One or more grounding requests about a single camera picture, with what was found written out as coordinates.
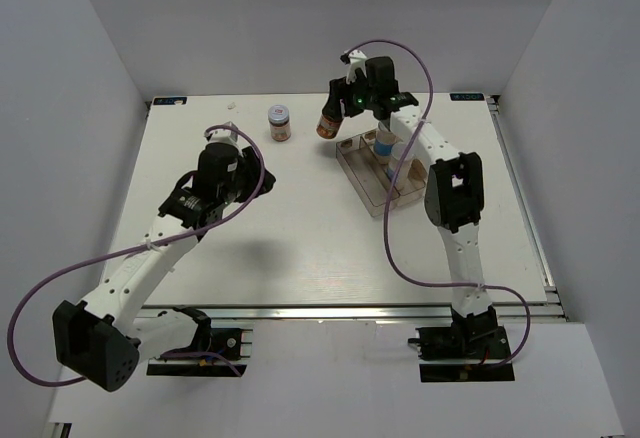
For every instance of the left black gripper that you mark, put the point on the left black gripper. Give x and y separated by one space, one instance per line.
250 163

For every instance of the left blue corner sticker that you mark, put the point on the left blue corner sticker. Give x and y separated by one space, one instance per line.
169 101

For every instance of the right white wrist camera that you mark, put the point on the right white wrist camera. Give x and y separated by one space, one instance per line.
355 60

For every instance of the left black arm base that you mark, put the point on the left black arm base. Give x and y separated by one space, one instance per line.
216 350

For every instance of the blue corner sticker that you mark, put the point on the blue corner sticker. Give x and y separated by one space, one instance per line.
169 101
466 96

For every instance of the aluminium front frame rail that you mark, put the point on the aluminium front frame rail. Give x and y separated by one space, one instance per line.
540 313

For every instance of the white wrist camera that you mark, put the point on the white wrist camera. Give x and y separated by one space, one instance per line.
226 133
355 60

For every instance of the red label spice jar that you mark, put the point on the red label spice jar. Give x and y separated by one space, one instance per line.
328 127
279 123

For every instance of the silver lid pearl jar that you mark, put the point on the silver lid pearl jar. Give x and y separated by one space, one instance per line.
400 169
383 144

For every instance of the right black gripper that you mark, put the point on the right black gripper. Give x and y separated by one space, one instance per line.
340 95

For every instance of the right blue corner sticker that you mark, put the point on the right blue corner sticker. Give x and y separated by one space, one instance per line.
466 96

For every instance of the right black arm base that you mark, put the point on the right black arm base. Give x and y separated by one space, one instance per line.
445 357

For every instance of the clear acrylic organizer tray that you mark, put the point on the clear acrylic organizer tray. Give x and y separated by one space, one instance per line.
368 177

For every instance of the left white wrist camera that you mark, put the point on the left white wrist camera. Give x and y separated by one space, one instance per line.
226 133

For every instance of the pink cap spice bottle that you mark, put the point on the pink cap spice bottle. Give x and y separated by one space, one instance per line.
418 171

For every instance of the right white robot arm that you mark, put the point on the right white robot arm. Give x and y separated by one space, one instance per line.
454 196

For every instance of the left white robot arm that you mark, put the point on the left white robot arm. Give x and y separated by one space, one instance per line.
102 337

